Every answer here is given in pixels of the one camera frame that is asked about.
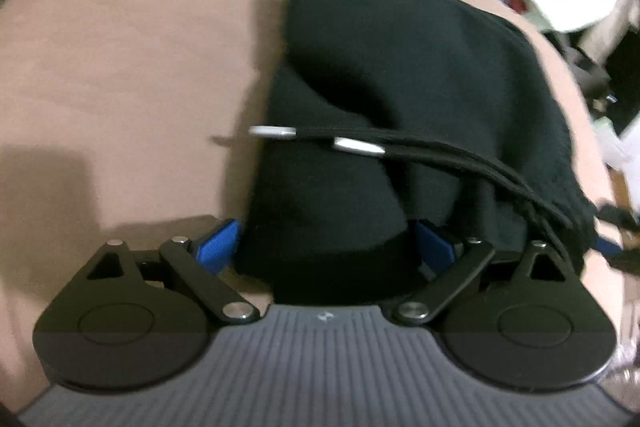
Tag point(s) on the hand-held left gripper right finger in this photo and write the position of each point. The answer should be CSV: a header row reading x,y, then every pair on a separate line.
x,y
432,247

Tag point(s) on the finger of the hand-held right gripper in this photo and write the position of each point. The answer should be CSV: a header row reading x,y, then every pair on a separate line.
x,y
619,214
607,247

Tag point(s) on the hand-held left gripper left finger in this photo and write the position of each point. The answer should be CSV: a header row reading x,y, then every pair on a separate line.
x,y
217,249

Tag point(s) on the black hoodie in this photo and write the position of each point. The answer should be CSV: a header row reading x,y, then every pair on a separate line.
x,y
400,82

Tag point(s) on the white paper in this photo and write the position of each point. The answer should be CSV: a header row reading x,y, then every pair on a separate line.
x,y
620,142

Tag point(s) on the beige garment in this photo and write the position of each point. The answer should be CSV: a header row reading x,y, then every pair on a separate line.
x,y
607,22

